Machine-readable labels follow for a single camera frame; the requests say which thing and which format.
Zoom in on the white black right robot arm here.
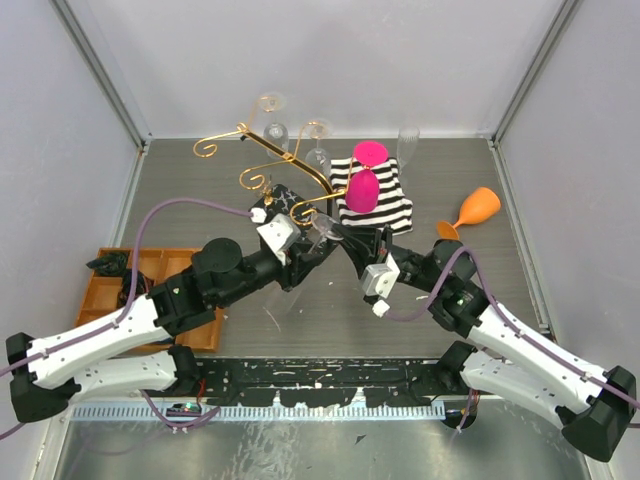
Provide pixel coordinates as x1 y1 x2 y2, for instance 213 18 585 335
337 226 639 462

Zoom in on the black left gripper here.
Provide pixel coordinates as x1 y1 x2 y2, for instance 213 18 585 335
219 240 327 309

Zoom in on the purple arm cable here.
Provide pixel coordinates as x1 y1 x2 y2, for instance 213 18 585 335
384 247 640 431
0 196 256 441

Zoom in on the gold wine glass rack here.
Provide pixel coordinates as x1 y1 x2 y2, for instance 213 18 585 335
192 93 353 227

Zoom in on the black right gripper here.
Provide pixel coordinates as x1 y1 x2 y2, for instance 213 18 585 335
331 222 444 295

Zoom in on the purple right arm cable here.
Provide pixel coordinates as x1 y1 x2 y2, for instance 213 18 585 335
384 247 640 431

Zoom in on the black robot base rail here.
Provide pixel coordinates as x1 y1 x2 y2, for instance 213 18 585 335
185 357 469 408

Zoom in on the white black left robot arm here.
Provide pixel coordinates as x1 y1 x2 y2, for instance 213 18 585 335
6 238 337 423

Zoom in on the black white striped cloth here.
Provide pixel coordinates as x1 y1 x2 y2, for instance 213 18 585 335
329 157 413 234

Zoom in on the green patterned rolled tie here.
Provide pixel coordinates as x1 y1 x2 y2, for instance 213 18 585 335
86 251 129 277

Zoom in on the orange floral rolled tie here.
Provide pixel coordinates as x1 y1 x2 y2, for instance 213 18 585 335
118 269 151 306

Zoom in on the tall clear champagne flute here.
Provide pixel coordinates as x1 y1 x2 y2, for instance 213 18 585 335
396 126 420 171

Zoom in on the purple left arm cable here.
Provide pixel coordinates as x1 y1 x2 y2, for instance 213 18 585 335
0 196 256 441

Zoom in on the orange wooden compartment tray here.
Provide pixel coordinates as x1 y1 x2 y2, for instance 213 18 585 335
75 248 225 355

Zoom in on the pink plastic wine glass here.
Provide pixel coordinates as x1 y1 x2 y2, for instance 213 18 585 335
345 141 388 214

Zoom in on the orange plastic wine glass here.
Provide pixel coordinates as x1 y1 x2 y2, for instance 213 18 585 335
436 187 501 240

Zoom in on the clear stemmed wine glass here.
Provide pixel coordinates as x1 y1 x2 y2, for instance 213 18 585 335
304 118 332 177

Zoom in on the white slotted cable duct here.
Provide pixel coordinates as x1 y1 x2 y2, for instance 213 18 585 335
70 400 446 422

